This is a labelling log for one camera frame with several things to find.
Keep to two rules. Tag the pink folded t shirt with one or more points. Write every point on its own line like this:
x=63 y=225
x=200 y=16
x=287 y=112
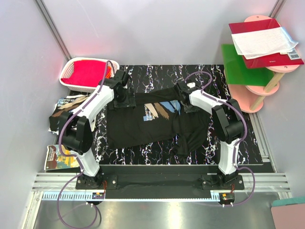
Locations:
x=86 y=73

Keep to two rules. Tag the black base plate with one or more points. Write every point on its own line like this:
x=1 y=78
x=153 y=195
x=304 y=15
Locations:
x=160 y=182

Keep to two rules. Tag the pink round tiered shelf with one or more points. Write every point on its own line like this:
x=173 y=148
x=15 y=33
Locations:
x=251 y=98

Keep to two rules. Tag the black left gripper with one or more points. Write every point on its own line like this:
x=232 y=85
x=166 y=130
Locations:
x=124 y=101

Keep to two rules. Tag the teal board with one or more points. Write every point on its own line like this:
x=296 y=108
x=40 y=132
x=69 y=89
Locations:
x=286 y=202

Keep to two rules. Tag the red plastic sheet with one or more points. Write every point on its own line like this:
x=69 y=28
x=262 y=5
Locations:
x=259 y=23

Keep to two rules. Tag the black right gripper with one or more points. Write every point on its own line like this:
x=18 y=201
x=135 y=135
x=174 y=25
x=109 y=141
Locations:
x=188 y=108

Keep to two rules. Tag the pink board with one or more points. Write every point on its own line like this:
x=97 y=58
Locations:
x=289 y=216

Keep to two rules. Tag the white mesh bag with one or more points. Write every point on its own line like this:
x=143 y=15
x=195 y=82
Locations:
x=261 y=43

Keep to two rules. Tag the folded black printed t shirt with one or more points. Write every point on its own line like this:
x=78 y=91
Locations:
x=64 y=104

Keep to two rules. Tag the illustrated book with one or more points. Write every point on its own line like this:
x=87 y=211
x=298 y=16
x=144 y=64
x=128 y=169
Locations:
x=56 y=161

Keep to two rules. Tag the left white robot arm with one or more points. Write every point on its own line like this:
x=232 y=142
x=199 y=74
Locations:
x=75 y=132

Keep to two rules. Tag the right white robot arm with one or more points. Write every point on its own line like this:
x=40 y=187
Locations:
x=228 y=120

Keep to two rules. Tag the green plastic sheet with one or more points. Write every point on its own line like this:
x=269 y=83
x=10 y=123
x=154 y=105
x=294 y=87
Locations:
x=237 y=73

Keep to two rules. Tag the black printed t shirt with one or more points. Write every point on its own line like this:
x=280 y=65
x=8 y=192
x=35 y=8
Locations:
x=157 y=116
x=64 y=104

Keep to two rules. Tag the aluminium rail frame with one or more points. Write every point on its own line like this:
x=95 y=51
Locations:
x=55 y=202

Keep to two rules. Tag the orange folded t shirt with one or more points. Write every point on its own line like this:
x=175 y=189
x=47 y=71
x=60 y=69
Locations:
x=109 y=72

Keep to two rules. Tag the white plastic laundry basket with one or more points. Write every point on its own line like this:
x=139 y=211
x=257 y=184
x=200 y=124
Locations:
x=65 y=73

